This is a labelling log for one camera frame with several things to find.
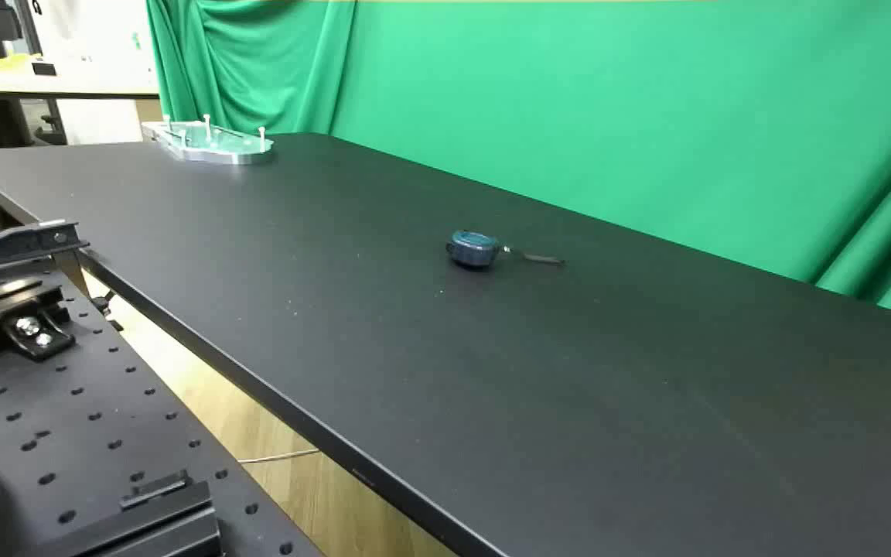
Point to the black mount block with screw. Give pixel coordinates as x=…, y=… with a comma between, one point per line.
x=37, y=331

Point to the white cabinet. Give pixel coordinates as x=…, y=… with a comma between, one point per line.
x=99, y=40

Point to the black metal bracket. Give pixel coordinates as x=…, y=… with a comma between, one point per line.
x=7, y=248

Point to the black rail on breadboard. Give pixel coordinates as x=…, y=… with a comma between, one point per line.
x=151, y=520

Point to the green curtain backdrop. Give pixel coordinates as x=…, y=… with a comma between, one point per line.
x=610, y=103

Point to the black perforated breadboard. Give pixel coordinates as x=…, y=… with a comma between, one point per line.
x=85, y=433

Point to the blue measuring tape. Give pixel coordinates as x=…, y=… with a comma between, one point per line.
x=471, y=248

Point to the wooden background desk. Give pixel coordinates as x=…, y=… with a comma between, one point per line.
x=13, y=78

